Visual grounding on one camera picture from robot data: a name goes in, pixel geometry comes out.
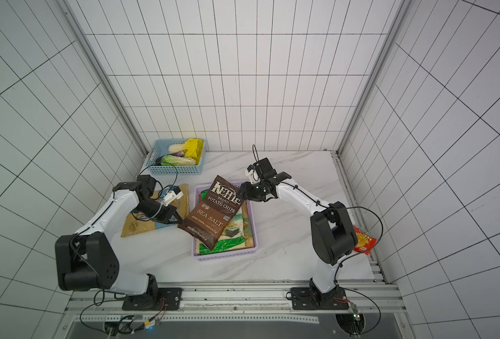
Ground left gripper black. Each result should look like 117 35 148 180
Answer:
133 196 182 225

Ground green Chuba cassava chips bag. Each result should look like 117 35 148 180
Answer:
195 188 257 256

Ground purple plastic basket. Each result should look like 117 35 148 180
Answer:
191 180 259 261

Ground brown Kettle sea salt bag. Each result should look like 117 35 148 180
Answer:
177 176 244 250

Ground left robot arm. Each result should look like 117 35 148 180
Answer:
55 175 184 297

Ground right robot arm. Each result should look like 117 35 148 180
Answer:
240 169 357 297

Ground blue salt chips bag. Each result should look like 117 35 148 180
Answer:
121 184 189 237

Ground blue plastic basket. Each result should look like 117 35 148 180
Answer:
141 138 208 175

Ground white radish toy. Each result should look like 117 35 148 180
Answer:
168 144 187 156

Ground yellow lettuce toy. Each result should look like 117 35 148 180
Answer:
184 138 204 165

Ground small red snack packet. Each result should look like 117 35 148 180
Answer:
353 226 377 255

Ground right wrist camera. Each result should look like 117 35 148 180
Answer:
246 158 277 184

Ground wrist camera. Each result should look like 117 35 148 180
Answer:
160 189 184 208
246 158 277 184

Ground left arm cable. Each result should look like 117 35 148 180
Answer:
137 162 179 192

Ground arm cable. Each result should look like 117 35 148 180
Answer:
137 162 179 192
333 205 384 336

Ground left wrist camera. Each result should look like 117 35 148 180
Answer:
160 189 184 208

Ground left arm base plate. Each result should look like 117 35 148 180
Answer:
122 274 183 312

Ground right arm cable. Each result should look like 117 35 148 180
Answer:
333 205 384 336

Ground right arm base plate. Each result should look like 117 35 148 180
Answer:
286 281 350 311

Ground aluminium rail frame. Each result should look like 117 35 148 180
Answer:
55 263 414 338

